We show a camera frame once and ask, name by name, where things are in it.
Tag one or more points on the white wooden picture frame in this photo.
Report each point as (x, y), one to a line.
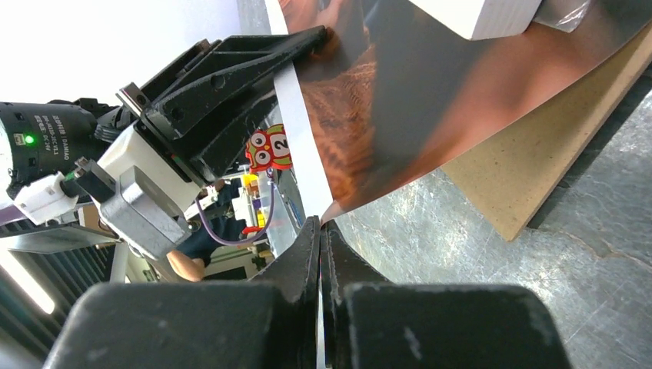
(482, 19)

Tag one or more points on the brown fibreboard backing panel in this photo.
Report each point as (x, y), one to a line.
(510, 175)

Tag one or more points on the person in background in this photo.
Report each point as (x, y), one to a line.
(192, 256)

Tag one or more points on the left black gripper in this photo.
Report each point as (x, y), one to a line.
(189, 124)

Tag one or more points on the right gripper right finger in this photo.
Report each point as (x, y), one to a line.
(370, 322)

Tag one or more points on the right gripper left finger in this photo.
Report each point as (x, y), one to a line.
(269, 321)

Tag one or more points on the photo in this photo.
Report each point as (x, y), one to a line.
(395, 94)

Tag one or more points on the owl number sticker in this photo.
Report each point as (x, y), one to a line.
(267, 149)

